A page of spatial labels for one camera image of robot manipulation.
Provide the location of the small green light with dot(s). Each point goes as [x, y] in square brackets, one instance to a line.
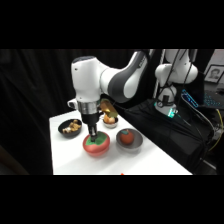
[171, 114]

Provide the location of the small silver bowl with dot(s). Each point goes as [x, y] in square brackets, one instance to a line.
[111, 125]

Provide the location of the blue glowing strip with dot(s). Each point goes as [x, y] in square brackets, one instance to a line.
[190, 98]

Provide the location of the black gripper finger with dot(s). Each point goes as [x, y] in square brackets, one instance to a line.
[95, 131]
[90, 131]

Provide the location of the black curtain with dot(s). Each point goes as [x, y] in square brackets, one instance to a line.
[33, 100]

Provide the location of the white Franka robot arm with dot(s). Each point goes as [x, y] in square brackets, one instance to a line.
[88, 78]

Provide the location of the grey bowl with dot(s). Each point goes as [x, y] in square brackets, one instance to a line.
[136, 145]

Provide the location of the tan food pieces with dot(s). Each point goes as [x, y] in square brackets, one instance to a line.
[71, 126]

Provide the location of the black robot stand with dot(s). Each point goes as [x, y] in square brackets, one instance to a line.
[166, 136]

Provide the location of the small orange toy food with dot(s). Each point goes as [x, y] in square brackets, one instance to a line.
[108, 119]

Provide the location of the framed portrait picture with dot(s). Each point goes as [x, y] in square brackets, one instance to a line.
[214, 73]

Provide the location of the orange toy fruit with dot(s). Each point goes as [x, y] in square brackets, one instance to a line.
[127, 137]

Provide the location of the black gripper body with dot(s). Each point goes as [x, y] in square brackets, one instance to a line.
[89, 120]

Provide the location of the black bowl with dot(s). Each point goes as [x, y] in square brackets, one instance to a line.
[70, 134]

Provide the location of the pink bowl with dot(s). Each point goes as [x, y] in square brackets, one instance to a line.
[96, 151]

